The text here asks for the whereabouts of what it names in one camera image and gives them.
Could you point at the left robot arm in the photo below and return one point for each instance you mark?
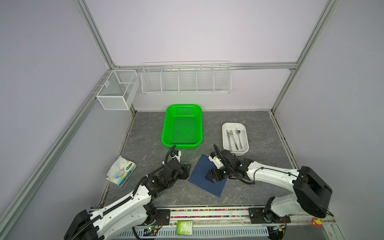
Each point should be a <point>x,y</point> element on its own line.
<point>135,208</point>

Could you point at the white wire shelf rack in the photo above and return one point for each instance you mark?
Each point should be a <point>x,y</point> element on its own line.
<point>186,77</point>

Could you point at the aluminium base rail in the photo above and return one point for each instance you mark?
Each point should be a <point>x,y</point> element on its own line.
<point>229,223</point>

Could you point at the dark blue paper napkin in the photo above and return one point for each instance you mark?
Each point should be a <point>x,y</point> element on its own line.
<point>202,178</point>

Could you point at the tissue pack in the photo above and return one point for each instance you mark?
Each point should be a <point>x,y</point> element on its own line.
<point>120,171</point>

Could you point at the silver spoon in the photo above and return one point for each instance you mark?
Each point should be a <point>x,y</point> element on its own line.
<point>238,132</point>

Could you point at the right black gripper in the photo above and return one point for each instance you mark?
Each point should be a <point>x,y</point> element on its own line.
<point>212,179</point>

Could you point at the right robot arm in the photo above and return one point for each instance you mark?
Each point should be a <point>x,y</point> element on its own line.
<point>309,193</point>

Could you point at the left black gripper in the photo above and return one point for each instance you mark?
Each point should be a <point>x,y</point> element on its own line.
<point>186,173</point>

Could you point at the silver fork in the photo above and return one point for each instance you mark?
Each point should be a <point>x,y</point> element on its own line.
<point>232,136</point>

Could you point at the white mesh box basket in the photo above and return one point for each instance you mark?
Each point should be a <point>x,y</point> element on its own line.
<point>119,90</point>

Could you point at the green plastic basket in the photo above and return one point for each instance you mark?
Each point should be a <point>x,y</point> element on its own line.
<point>183,127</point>

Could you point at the white ceramic dish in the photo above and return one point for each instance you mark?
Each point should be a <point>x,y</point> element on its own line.
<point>244,138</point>

